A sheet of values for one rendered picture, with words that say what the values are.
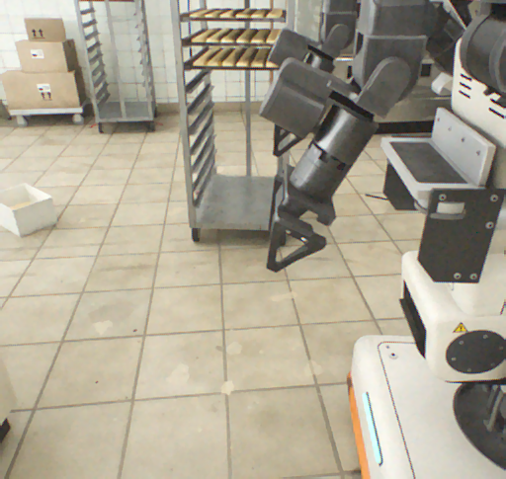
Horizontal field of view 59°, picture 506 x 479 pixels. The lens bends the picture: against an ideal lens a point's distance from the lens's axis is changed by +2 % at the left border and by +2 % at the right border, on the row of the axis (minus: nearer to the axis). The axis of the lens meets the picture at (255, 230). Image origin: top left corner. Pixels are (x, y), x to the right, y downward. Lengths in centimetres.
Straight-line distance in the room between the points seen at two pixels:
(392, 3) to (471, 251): 40
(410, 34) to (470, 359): 60
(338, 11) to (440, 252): 46
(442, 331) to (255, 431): 77
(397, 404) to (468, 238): 58
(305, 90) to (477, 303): 50
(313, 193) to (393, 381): 81
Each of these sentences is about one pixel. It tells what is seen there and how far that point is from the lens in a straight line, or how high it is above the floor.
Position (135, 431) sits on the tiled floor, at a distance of 150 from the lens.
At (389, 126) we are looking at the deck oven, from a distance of 421.
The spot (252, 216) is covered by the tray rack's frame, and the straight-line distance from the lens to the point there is 223.
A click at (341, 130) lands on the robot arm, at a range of 50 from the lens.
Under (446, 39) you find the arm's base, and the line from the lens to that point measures 95.
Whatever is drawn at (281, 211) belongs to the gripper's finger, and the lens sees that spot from 50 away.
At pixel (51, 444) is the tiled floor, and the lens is 155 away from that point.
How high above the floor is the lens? 117
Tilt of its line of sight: 29 degrees down
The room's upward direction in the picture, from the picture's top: straight up
